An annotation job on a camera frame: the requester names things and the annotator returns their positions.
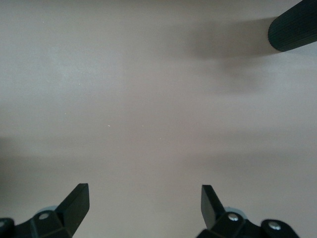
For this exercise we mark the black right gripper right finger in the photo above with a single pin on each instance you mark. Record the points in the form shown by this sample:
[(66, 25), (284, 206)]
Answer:
[(213, 213)]

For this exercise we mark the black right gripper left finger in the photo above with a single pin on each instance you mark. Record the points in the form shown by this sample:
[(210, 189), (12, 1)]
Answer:
[(71, 213)]

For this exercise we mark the black ribbed cylinder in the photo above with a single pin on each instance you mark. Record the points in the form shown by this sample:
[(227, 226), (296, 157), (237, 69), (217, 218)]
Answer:
[(292, 29)]

